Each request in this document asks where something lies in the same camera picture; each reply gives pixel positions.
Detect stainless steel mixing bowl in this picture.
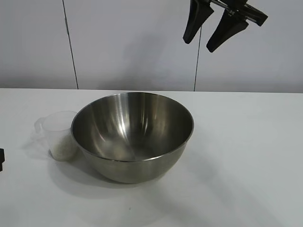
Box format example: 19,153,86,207
70,91,195,184

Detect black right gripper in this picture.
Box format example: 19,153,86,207
182,0,269,53

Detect white rice grains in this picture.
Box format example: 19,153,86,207
50,139,78,162

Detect clear plastic measuring cup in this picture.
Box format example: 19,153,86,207
33,111,79,162

